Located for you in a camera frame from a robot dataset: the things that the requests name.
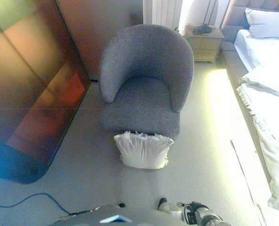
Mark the white fringed cushion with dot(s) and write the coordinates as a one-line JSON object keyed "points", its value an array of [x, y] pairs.
{"points": [[142, 151]]}

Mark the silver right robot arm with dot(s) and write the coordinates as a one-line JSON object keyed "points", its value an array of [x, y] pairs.
{"points": [[195, 213]]}

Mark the grey boucle armchair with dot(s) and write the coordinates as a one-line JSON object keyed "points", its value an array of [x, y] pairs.
{"points": [[144, 58]]}

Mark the wooden bedside table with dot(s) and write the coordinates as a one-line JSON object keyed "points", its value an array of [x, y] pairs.
{"points": [[206, 44]]}

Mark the white radiator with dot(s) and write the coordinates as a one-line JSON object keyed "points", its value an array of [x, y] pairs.
{"points": [[161, 11]]}

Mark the black lamp base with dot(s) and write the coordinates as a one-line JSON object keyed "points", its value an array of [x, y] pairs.
{"points": [[202, 29]]}

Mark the grey robot torso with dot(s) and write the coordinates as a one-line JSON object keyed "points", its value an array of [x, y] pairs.
{"points": [[115, 216]]}

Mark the grey upholstered bed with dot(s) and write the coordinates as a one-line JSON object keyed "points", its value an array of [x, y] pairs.
{"points": [[233, 58]]}

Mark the dark glossy wardrobe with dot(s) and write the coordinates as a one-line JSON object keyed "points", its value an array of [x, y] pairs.
{"points": [[31, 89]]}

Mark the white fringed bed blanket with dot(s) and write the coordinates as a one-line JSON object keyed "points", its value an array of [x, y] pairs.
{"points": [[271, 113]]}

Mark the white bed pillow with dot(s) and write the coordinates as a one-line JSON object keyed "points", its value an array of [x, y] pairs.
{"points": [[268, 24]]}

